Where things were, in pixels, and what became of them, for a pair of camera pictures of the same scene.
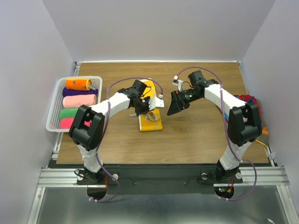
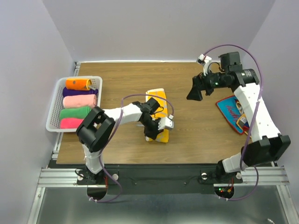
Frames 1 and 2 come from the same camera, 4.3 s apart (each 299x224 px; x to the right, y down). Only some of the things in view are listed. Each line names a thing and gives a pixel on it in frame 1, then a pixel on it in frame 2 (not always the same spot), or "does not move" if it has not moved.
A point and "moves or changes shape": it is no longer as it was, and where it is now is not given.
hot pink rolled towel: x=67 y=123 does not move
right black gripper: x=177 y=102 → x=199 y=81
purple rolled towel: x=66 y=91 does not move
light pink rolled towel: x=75 y=101 does not move
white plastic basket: x=53 y=121 does not move
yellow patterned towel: x=151 y=121 moves or changes shape
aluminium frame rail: x=59 y=178 does not move
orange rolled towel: x=80 y=84 does not move
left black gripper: x=146 y=110 → x=152 y=134
